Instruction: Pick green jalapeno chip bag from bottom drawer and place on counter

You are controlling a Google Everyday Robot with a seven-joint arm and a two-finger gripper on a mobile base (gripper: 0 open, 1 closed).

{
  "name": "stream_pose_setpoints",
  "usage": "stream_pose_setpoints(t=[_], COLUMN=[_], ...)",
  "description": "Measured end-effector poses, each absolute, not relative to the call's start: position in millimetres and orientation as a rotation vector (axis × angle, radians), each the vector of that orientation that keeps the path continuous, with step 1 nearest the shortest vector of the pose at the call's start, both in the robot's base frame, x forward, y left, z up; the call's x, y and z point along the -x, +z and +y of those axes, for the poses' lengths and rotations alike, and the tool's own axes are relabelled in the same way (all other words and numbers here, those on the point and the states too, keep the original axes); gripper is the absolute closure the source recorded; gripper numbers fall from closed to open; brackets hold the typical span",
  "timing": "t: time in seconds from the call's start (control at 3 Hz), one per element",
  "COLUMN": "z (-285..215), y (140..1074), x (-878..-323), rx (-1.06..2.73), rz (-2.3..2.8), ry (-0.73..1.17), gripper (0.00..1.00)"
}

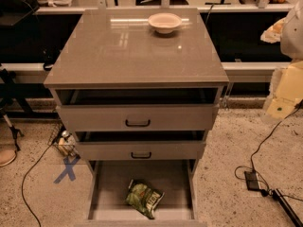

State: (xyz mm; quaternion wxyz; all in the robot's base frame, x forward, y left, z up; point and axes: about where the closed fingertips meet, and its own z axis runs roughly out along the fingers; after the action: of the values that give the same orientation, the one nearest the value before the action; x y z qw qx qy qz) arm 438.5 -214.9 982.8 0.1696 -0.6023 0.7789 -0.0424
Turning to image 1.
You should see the top grey drawer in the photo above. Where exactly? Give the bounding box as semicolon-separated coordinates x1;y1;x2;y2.
57;88;218;131

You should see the black floor cable left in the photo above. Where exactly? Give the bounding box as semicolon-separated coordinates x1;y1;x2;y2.
20;135;61;227

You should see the black floor cable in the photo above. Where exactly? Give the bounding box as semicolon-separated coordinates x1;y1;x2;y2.
20;135;61;227
234;99;303;203

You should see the black floor cable right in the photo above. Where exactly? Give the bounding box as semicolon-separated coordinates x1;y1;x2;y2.
234;99;303;203

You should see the wire basket with bottles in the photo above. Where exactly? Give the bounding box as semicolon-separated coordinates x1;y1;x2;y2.
48;123;79;157

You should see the white bowl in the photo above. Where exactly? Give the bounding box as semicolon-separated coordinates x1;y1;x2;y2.
148;13;182;34

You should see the green jalapeno chip bag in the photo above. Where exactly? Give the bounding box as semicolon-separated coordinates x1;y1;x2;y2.
125;180;165;219

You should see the middle grey drawer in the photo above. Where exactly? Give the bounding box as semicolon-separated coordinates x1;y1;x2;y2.
76;131;205;160

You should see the black power adapter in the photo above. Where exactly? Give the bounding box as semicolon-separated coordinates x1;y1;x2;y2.
244;171;260;191

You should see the blue tape cross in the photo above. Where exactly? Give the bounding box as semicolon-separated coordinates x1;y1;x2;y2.
54;156;80;183

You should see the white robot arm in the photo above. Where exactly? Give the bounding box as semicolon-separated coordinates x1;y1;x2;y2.
260;0;303;122

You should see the black chair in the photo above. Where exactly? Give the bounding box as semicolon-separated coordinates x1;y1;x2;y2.
0;0;39;28

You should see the black power strip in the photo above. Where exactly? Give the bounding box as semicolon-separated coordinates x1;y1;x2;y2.
273;189;303;227

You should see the black tripod stand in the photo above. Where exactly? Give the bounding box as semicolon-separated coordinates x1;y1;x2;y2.
0;63;35;152

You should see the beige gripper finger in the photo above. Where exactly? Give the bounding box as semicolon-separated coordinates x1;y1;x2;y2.
264;61;303;120

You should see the grey drawer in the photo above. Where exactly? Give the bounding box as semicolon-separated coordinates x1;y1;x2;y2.
76;131;205;160
75;160;207;227
57;88;218;131

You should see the grey drawer cabinet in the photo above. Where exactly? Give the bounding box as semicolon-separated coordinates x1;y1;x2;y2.
43;7;230;227

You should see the bottom grey drawer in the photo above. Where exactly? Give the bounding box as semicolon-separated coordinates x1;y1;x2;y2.
75;160;207;227

